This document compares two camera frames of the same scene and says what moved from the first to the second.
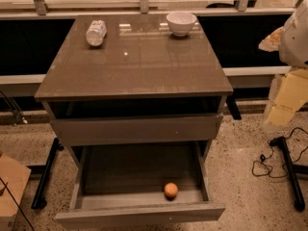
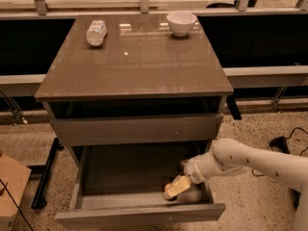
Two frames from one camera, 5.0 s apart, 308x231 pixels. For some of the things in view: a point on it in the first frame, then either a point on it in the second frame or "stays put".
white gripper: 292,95 → 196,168
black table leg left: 38,201 stays put
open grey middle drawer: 115,184 stays put
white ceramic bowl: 181,22 stays put
